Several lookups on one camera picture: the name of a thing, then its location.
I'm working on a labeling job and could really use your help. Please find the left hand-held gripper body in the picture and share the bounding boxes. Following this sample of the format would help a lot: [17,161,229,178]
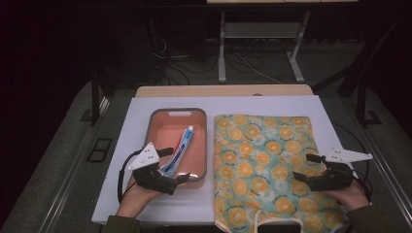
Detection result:
[126,141,179,196]

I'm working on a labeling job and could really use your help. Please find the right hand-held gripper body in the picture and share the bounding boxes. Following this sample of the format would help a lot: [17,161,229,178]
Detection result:
[304,147,374,192]

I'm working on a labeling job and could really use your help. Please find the pink basin with grey rim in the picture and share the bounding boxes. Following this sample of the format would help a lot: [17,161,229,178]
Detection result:
[144,107,208,190]

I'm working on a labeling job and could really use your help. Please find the blue and white toothpaste tube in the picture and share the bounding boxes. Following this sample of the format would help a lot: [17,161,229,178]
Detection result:
[159,124,195,180]

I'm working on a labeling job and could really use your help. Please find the orange-print cloth tote bag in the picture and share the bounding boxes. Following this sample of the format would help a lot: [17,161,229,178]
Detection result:
[213,113,352,233]

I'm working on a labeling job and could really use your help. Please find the person's right hand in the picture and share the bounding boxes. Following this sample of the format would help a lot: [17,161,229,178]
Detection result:
[324,178,371,212]

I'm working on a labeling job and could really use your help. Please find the person's left hand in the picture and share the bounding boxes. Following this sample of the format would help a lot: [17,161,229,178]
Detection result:
[116,175,163,218]

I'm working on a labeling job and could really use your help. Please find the white board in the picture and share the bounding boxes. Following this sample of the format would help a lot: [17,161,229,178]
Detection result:
[90,94,372,226]

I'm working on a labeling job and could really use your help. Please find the wooden table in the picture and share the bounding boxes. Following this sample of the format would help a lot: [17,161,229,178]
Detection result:
[134,83,315,98]

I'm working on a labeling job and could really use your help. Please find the black metal stand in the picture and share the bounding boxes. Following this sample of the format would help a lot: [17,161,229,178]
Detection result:
[311,9,384,128]
[80,69,117,127]

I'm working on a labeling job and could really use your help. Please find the grey metal stand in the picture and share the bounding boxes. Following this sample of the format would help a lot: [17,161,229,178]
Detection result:
[217,10,312,84]

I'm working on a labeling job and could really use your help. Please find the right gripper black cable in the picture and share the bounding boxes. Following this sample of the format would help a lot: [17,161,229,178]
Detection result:
[333,121,374,203]

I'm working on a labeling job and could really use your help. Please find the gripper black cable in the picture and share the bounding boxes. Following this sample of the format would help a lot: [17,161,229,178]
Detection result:
[333,121,374,203]
[117,148,145,204]

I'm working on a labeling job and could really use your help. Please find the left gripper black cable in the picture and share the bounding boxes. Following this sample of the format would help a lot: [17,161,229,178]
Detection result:
[117,148,145,204]

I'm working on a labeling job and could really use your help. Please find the aluminium floor rail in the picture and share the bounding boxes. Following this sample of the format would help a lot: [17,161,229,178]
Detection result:
[38,96,112,233]
[351,116,412,224]

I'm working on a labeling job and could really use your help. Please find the black floor outlet frame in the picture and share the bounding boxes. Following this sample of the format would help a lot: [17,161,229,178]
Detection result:
[86,137,114,164]

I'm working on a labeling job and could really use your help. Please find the black floor cables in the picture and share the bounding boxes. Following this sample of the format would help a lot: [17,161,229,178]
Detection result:
[149,18,219,86]

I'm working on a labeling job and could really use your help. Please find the white floor cable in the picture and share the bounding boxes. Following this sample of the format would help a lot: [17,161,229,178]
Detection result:
[232,51,284,85]

